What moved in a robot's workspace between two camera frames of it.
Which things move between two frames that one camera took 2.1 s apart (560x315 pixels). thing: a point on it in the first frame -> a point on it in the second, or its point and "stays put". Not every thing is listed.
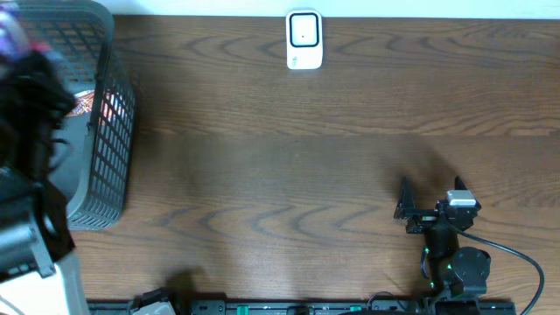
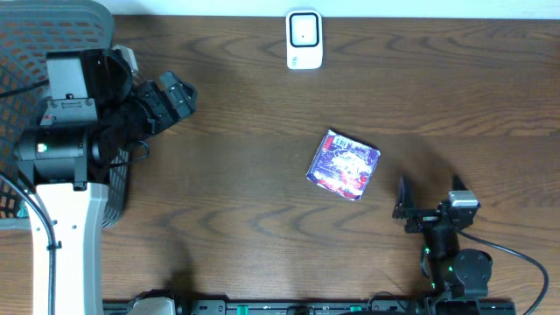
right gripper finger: (406, 199) stays put
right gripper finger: (458, 184) stays put
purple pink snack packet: (14, 38) -> (343, 164)
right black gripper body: (423, 220) stays put
